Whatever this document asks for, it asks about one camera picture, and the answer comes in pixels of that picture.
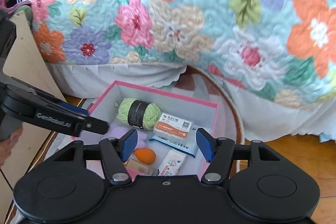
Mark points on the floral quilt bedspread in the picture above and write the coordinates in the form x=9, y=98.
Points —
x=280, y=50

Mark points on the checkered floor rug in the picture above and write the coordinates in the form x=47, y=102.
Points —
x=35, y=145

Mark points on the orange makeup sponge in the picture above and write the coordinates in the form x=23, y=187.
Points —
x=145, y=155

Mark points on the white tissue pack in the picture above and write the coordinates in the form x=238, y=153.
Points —
x=172, y=163

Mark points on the pink cardboard box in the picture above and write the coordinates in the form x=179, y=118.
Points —
x=201, y=113

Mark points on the clear cotton swab box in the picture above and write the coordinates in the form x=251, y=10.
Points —
x=172, y=128

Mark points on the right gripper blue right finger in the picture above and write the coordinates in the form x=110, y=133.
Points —
x=218, y=153

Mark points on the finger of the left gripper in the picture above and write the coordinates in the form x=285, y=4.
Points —
x=48, y=96
x=34, y=110

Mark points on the person's left hand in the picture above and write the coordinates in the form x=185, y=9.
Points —
x=7, y=145

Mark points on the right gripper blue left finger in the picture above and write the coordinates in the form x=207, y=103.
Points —
x=114, y=152

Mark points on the foundation bottle gold cap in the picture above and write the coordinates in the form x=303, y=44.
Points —
x=136, y=168

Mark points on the blue wet wipes pack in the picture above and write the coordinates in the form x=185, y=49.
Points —
x=188, y=147

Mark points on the papers under bed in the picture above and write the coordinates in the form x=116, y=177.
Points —
x=324, y=137

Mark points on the green yarn ball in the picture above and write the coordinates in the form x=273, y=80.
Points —
x=140, y=114

